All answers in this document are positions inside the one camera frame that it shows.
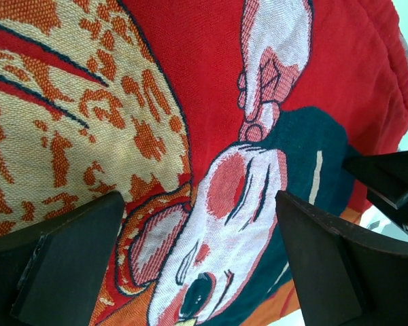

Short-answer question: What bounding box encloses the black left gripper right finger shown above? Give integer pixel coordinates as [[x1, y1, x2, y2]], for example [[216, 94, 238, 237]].
[[276, 191, 408, 325]]

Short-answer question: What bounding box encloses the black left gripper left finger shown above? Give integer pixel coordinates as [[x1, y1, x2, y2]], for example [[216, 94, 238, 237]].
[[0, 192, 124, 325]]

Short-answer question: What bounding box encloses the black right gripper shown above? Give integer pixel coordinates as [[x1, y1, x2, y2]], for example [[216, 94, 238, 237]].
[[343, 151, 408, 234]]

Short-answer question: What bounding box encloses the red patterned cloth placemat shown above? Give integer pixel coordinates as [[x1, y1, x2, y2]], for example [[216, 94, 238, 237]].
[[0, 1, 408, 325]]

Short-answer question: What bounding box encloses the silver fork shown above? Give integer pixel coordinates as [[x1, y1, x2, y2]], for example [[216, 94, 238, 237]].
[[367, 221, 381, 230]]

